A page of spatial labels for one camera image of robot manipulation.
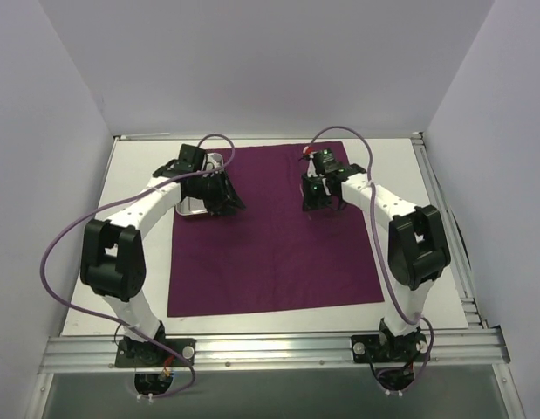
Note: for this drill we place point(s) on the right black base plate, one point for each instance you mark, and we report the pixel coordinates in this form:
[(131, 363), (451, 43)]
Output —
[(377, 348)]

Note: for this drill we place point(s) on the aluminium front rail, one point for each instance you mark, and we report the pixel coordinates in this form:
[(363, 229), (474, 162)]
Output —
[(255, 352)]

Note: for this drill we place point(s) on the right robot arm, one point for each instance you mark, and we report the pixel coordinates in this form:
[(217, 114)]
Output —
[(410, 240)]

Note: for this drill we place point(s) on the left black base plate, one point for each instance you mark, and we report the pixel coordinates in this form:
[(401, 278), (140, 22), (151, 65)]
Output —
[(134, 354)]

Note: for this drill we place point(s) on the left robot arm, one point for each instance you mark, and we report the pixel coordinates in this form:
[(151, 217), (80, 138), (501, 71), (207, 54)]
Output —
[(113, 260)]

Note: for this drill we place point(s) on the aluminium right rail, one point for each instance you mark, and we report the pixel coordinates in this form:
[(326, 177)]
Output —
[(460, 269)]

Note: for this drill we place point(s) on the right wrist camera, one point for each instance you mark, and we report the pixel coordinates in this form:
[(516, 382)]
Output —
[(320, 162)]

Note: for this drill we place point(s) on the aluminium rail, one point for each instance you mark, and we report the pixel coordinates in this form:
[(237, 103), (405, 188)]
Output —
[(460, 269), (255, 352)]

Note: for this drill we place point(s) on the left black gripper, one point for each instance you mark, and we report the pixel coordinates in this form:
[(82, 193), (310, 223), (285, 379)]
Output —
[(226, 192)]

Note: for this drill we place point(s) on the steel instrument tray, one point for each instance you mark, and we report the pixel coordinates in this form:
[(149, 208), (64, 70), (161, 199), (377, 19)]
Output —
[(192, 206)]

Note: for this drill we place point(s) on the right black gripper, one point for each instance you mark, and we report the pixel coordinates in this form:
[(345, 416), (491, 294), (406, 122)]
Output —
[(314, 199)]

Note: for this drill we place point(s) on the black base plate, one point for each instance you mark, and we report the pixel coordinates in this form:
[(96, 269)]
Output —
[(134, 354), (377, 348)]

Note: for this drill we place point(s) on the purple cloth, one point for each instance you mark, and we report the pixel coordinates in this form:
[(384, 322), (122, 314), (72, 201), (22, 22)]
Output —
[(271, 256)]

